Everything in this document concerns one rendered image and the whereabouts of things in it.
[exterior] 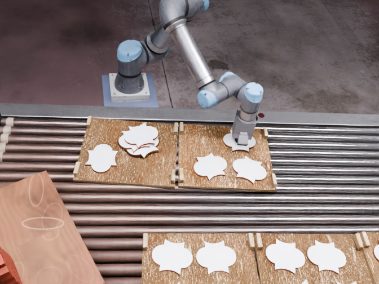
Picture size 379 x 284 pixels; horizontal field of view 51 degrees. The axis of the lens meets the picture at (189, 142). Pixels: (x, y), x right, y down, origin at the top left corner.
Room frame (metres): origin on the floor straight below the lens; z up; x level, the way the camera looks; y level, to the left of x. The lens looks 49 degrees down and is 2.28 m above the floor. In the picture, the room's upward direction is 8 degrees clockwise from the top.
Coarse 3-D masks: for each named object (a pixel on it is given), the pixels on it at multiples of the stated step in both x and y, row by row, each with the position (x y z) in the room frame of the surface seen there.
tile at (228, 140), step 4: (224, 136) 1.24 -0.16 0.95; (228, 136) 1.25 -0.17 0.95; (252, 136) 1.27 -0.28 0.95; (224, 140) 1.22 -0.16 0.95; (228, 140) 1.22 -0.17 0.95; (232, 140) 1.23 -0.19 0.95; (248, 140) 1.24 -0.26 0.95; (252, 140) 1.24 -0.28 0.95; (224, 144) 1.20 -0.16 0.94; (228, 144) 1.20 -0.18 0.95; (232, 144) 1.20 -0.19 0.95; (236, 144) 1.20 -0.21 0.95; (248, 144) 1.22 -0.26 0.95; (252, 144) 1.22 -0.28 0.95; (232, 148) 1.18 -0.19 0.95; (236, 148) 1.18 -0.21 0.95; (240, 148) 1.18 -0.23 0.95; (244, 148) 1.19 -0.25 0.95; (248, 148) 1.19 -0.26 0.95; (248, 152) 1.17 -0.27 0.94
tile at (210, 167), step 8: (200, 160) 1.08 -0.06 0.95; (208, 160) 1.09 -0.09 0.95; (216, 160) 1.10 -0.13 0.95; (224, 160) 1.10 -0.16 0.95; (200, 168) 1.04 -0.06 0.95; (208, 168) 1.05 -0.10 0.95; (216, 168) 1.05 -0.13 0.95; (224, 168) 1.06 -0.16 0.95; (200, 176) 1.01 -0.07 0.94; (208, 176) 1.00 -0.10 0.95; (216, 176) 1.02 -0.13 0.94
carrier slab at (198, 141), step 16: (192, 128) 1.27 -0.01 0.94; (208, 128) 1.29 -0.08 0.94; (224, 128) 1.30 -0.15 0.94; (256, 128) 1.33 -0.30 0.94; (192, 144) 1.18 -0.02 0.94; (208, 144) 1.19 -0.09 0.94; (256, 144) 1.23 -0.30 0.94; (192, 160) 1.09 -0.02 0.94; (256, 160) 1.14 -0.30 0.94; (192, 176) 1.00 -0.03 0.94; (224, 176) 1.03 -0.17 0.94
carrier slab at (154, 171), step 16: (96, 128) 1.19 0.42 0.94; (112, 128) 1.20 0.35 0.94; (128, 128) 1.21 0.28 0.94; (160, 128) 1.24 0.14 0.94; (96, 144) 1.10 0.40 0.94; (112, 144) 1.11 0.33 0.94; (160, 144) 1.15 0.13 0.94; (176, 144) 1.16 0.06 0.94; (80, 160) 1.00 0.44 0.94; (128, 160) 1.04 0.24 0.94; (144, 160) 1.05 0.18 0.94; (160, 160) 1.06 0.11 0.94; (176, 160) 1.08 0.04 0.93; (80, 176) 0.92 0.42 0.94; (96, 176) 0.93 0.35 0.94; (112, 176) 0.94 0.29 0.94; (128, 176) 0.95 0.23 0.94; (144, 176) 0.97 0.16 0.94; (160, 176) 0.98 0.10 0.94
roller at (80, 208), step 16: (80, 208) 0.78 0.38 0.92; (96, 208) 0.80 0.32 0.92; (112, 208) 0.81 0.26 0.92; (128, 208) 0.82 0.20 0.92; (144, 208) 0.83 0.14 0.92; (160, 208) 0.84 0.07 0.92; (176, 208) 0.85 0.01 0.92; (192, 208) 0.86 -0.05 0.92; (208, 208) 0.87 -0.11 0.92; (224, 208) 0.88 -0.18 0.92; (240, 208) 0.89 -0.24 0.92; (256, 208) 0.90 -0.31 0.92; (272, 208) 0.91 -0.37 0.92; (288, 208) 0.92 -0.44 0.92; (304, 208) 0.94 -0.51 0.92; (320, 208) 0.95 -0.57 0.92; (336, 208) 0.96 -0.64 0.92; (352, 208) 0.97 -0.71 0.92; (368, 208) 0.98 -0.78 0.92
